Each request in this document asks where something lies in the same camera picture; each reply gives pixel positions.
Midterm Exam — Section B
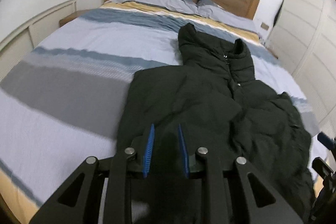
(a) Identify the black puffer jacket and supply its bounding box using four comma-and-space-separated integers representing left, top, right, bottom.
117, 24, 314, 223

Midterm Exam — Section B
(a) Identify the striped bed duvet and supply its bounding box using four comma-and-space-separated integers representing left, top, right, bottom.
1, 1, 312, 223

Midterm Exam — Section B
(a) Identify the white wardrobe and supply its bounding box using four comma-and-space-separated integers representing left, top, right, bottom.
269, 0, 335, 137

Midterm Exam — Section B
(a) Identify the wooden nightstand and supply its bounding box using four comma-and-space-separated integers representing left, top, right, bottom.
59, 10, 89, 27

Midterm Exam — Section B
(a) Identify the right light blue pillow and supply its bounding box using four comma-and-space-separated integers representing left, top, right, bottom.
197, 0, 257, 34

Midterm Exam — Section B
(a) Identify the white wall panel cabinet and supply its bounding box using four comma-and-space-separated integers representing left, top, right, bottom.
0, 0, 77, 79

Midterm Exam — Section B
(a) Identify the right wall socket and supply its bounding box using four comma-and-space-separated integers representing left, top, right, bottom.
260, 22, 269, 31

